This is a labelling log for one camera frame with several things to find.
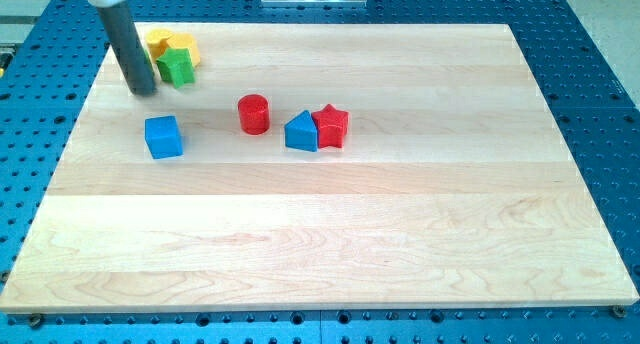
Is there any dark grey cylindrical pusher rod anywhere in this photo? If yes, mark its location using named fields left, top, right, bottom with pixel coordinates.
left=97, top=1, right=156, bottom=96

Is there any yellow heart block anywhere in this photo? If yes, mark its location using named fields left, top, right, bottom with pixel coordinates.
left=144, top=28, right=173, bottom=61

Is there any yellow hexagon block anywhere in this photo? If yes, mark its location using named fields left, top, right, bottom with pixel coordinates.
left=167, top=33, right=201, bottom=67

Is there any green star block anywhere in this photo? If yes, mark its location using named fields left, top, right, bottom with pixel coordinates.
left=156, top=48, right=195, bottom=88

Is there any blue cube block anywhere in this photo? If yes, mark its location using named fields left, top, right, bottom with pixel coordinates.
left=144, top=116, right=183, bottom=159

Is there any red cylinder block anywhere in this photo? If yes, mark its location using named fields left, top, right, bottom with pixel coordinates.
left=237, top=94, right=270, bottom=135

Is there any blue triangular block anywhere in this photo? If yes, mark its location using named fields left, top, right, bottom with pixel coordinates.
left=284, top=110, right=318, bottom=152

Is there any red star block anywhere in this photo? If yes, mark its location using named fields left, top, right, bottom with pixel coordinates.
left=311, top=104, right=349, bottom=148

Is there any light wooden board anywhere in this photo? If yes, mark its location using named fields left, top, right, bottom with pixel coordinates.
left=1, top=23, right=639, bottom=314

